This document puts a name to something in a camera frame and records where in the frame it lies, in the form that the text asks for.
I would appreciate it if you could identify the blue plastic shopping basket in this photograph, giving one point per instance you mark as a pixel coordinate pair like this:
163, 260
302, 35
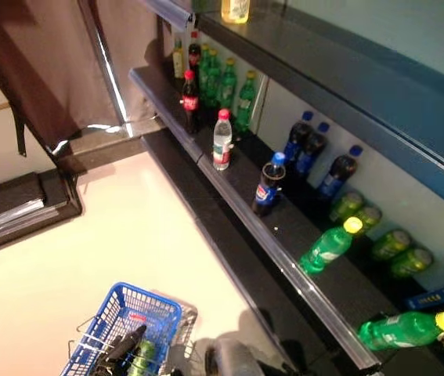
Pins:
120, 290

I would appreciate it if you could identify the black store shelf unit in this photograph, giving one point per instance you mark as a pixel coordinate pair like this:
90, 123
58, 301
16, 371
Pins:
323, 297

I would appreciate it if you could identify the green soda can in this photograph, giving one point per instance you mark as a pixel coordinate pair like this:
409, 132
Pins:
347, 205
392, 244
372, 215
411, 262

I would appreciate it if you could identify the Pepsi cola bottle blue cap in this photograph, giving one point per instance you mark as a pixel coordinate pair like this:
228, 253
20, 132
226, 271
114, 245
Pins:
311, 152
337, 176
266, 192
296, 141

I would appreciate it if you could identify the black step plinth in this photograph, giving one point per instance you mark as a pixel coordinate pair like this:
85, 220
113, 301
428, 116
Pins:
100, 149

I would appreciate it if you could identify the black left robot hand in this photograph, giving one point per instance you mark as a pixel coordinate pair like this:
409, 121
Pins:
121, 352

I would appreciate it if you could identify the green soda bottle yellow cap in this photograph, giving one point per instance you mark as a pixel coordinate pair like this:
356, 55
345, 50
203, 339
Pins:
203, 78
228, 86
245, 102
398, 331
325, 248
214, 78

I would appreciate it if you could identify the clear plastic price rail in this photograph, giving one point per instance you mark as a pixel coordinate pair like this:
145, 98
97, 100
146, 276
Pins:
174, 13
291, 270
168, 119
6, 223

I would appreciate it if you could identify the black low display platform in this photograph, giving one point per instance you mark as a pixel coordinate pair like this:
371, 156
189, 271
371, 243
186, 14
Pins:
10, 196

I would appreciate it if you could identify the yellow juice bottle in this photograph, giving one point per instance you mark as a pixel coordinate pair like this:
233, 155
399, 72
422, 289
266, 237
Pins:
235, 11

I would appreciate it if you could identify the blue Oreo cookie box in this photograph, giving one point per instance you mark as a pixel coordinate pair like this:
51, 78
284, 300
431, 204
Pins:
433, 298

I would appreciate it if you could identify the yellow tea bottle green cap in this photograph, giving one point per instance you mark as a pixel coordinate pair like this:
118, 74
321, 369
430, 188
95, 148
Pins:
178, 58

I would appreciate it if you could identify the green plastic soda bottle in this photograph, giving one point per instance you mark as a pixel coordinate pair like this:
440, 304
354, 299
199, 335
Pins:
143, 356

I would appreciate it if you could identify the dark upper shelf board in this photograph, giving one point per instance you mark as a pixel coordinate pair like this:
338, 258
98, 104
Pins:
343, 78

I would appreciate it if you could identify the clear water bottle red cap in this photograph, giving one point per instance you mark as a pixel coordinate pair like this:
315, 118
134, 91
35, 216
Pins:
222, 141

